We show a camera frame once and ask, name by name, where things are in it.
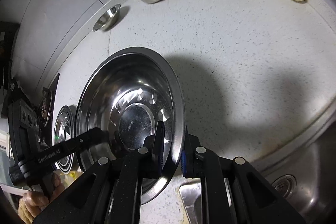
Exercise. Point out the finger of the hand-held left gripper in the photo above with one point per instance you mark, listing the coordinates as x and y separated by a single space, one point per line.
78 144

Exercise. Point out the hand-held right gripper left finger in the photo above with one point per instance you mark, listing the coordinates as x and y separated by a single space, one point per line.
157 145

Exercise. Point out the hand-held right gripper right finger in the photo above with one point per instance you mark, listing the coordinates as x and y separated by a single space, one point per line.
183 163

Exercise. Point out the large labelled steel plate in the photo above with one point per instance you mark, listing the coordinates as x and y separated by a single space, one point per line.
68 171

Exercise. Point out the large steel bowl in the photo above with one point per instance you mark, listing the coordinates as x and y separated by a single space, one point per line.
110 98

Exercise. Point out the shallow steel bowl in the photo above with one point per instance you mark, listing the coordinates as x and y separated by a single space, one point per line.
106 18

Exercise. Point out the person's left hand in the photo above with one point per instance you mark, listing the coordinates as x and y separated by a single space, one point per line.
34 200

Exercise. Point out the yellow plastic bag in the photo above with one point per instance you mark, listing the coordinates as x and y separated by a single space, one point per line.
72 176

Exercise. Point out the black glass gas stove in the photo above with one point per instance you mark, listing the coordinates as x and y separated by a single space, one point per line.
48 100

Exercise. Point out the stainless steel sink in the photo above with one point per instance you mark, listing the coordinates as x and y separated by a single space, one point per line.
302 187

